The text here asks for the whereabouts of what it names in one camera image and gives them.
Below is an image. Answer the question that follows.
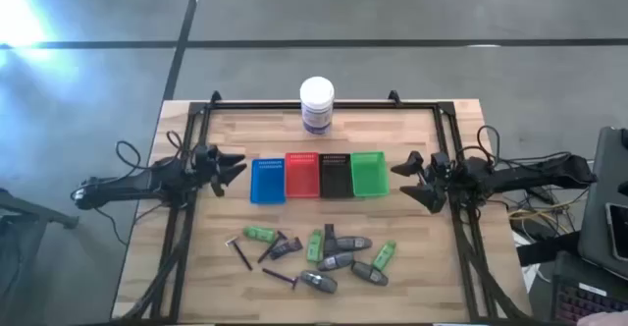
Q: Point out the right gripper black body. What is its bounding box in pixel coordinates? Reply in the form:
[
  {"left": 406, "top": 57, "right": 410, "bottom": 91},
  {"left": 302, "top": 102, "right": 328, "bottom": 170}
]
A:
[{"left": 423, "top": 150, "right": 455, "bottom": 198}]

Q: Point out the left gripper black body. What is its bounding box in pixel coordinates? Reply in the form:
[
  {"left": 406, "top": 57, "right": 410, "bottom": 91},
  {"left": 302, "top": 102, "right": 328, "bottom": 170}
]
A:
[{"left": 193, "top": 143, "right": 227, "bottom": 198}]

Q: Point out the small green bottle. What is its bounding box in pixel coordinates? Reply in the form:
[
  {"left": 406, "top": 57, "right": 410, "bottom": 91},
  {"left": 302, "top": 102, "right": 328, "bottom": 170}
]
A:
[
  {"left": 242, "top": 225, "right": 279, "bottom": 245},
  {"left": 305, "top": 228, "right": 326, "bottom": 264},
  {"left": 371, "top": 239, "right": 398, "bottom": 273}
]

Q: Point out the grey deodorant stick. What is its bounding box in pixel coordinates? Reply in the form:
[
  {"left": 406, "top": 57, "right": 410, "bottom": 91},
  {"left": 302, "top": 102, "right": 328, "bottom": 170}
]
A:
[
  {"left": 350, "top": 260, "right": 391, "bottom": 288},
  {"left": 299, "top": 269, "right": 340, "bottom": 296},
  {"left": 335, "top": 235, "right": 374, "bottom": 253},
  {"left": 316, "top": 251, "right": 356, "bottom": 273}
]

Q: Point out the dark blue travel tube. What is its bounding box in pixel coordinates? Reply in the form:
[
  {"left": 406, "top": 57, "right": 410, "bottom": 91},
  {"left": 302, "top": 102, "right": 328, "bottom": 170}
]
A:
[
  {"left": 323, "top": 223, "right": 340, "bottom": 258},
  {"left": 268, "top": 237, "right": 305, "bottom": 261}
]

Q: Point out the blue plastic basket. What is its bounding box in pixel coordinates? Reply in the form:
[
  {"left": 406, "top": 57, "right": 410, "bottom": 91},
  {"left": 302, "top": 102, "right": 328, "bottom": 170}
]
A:
[{"left": 249, "top": 157, "right": 288, "bottom": 206}]

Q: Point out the green plastic basket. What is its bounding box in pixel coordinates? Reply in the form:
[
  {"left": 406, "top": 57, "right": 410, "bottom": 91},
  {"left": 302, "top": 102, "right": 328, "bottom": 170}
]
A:
[{"left": 349, "top": 150, "right": 392, "bottom": 199}]

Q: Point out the red plastic basket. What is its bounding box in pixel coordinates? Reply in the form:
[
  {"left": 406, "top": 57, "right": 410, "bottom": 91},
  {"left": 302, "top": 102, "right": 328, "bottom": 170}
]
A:
[{"left": 284, "top": 151, "right": 322, "bottom": 200}]

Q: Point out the black plastic basket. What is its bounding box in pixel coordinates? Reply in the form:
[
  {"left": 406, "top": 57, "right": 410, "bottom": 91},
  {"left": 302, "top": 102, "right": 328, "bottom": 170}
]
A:
[{"left": 318, "top": 152, "right": 355, "bottom": 200}]

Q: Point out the white wipes canister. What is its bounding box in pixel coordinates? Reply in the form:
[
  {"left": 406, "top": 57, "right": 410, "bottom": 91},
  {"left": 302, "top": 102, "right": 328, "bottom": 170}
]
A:
[{"left": 299, "top": 76, "right": 337, "bottom": 136}]

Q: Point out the grey laptop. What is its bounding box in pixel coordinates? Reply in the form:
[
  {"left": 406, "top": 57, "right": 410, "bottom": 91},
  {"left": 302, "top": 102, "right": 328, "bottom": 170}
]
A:
[{"left": 577, "top": 125, "right": 628, "bottom": 281}]

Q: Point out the black keyboard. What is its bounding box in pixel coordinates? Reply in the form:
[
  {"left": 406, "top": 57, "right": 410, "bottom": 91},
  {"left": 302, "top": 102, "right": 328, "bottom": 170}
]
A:
[{"left": 550, "top": 275, "right": 628, "bottom": 325}]

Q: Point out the black smartphone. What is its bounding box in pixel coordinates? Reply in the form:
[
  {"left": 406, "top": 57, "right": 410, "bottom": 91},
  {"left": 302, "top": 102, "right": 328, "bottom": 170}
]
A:
[{"left": 603, "top": 201, "right": 628, "bottom": 263}]

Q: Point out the grey chair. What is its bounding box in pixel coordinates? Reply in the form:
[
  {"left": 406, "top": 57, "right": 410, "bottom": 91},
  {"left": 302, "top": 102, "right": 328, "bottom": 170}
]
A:
[{"left": 0, "top": 187, "right": 80, "bottom": 320}]

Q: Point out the person's hand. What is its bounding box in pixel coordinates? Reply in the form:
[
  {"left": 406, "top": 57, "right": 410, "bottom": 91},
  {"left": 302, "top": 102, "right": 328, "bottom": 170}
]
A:
[{"left": 578, "top": 310, "right": 628, "bottom": 326}]

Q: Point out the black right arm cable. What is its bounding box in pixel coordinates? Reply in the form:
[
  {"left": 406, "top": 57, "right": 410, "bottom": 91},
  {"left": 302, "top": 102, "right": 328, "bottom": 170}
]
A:
[{"left": 455, "top": 125, "right": 502, "bottom": 166}]

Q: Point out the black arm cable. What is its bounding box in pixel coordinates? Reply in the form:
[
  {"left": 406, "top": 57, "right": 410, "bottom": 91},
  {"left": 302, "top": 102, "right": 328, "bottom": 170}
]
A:
[
  {"left": 115, "top": 130, "right": 185, "bottom": 171},
  {"left": 455, "top": 125, "right": 502, "bottom": 166}
]

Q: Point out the black metal table frame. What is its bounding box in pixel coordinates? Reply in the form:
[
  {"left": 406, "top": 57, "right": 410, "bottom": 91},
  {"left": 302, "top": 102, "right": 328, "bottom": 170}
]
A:
[{"left": 125, "top": 89, "right": 534, "bottom": 325}]

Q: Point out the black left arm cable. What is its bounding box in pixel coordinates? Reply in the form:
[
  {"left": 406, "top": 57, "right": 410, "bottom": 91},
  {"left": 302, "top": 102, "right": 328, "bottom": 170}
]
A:
[{"left": 115, "top": 130, "right": 185, "bottom": 171}]

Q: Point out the yellow cable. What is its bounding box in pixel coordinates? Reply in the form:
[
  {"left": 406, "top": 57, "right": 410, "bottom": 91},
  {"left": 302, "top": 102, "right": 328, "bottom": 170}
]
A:
[{"left": 508, "top": 188, "right": 590, "bottom": 237}]

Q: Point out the black strap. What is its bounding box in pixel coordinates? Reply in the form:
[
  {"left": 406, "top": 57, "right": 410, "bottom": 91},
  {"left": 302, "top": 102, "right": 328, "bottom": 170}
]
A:
[{"left": 515, "top": 231, "right": 583, "bottom": 268}]

